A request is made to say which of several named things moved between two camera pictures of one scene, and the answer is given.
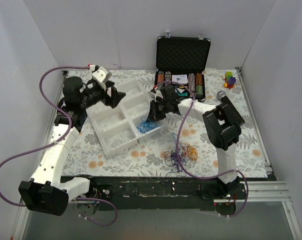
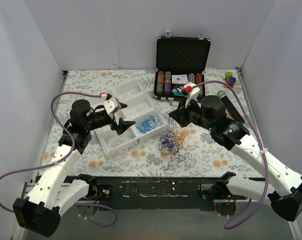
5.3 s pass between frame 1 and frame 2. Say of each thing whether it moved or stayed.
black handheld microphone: stayed
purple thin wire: moved
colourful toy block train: stayed
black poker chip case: stayed
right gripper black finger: moved
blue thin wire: stayed
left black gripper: moved
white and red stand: moved
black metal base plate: stayed
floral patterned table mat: stayed
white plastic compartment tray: stayed
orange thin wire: moved
